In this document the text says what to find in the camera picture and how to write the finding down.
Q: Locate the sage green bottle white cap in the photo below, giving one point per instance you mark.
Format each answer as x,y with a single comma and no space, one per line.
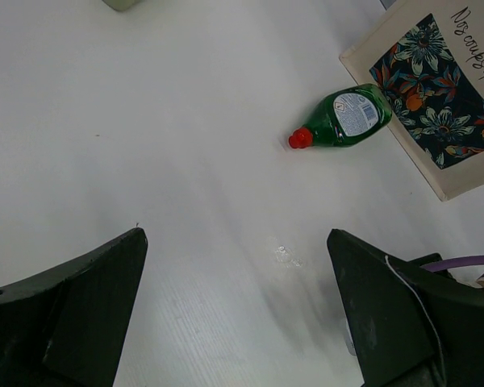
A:
120,5

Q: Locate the green dish soap bottle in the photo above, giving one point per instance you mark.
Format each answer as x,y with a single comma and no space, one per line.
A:
343,119

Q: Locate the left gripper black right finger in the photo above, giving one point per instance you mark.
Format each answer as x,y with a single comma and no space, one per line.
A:
409,326

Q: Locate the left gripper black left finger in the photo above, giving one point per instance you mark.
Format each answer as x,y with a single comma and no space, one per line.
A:
66,326

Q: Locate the beige canvas tote bag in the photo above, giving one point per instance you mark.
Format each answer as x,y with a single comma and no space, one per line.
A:
427,58

